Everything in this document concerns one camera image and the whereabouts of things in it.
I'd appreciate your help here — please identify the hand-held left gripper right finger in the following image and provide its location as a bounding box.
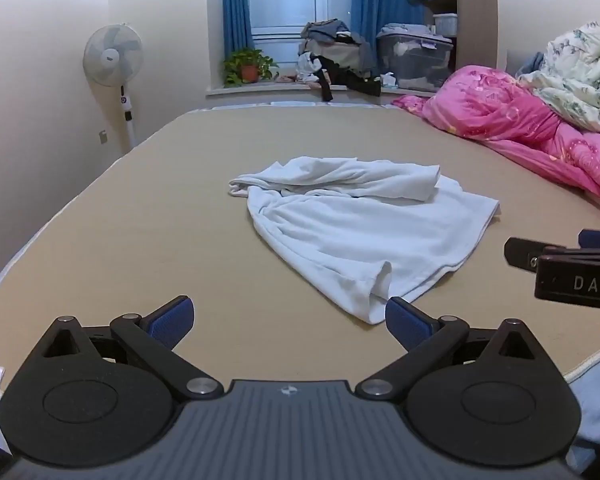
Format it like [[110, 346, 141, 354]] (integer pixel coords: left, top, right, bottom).
[[355, 297, 564, 399]]

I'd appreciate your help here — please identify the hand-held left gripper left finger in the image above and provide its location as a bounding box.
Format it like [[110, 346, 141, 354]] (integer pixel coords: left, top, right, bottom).
[[30, 296, 224, 401]]

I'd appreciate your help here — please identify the white t-shirt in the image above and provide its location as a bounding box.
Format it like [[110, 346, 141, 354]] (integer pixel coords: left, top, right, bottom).
[[227, 156, 502, 326]]

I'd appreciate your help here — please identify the pile of grey clothes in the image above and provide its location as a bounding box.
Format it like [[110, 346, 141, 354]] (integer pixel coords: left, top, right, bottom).
[[297, 18, 377, 84]]

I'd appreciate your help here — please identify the beige bed mattress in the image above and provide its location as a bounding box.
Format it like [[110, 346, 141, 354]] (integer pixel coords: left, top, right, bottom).
[[0, 102, 600, 397]]

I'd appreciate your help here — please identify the striped light blue bedsheet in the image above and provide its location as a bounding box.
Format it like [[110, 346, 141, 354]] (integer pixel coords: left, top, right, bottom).
[[0, 355, 600, 467]]

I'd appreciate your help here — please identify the pink quilt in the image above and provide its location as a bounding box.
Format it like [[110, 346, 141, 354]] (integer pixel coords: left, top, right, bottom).
[[391, 65, 600, 212]]

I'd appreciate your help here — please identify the white floral quilt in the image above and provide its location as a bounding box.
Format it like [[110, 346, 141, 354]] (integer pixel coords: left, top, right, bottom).
[[517, 22, 600, 137]]

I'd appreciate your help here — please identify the clear plastic storage box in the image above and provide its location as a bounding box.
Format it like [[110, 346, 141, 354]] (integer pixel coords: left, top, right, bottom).
[[376, 23, 455, 94]]

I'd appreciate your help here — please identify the black garment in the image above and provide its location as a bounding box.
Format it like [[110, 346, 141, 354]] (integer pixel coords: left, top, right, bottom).
[[310, 55, 383, 103]]

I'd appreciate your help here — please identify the white window sill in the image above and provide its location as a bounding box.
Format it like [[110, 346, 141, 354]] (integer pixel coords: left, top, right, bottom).
[[204, 81, 397, 99]]

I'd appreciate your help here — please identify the wooden shelf unit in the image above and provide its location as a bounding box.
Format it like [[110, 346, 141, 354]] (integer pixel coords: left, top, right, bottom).
[[405, 0, 499, 70]]

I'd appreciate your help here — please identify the potted green plant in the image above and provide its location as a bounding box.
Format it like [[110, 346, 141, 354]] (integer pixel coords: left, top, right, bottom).
[[223, 48, 280, 86]]

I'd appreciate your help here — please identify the white standing fan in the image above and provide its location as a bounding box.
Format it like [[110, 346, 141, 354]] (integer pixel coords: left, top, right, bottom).
[[82, 22, 145, 154]]

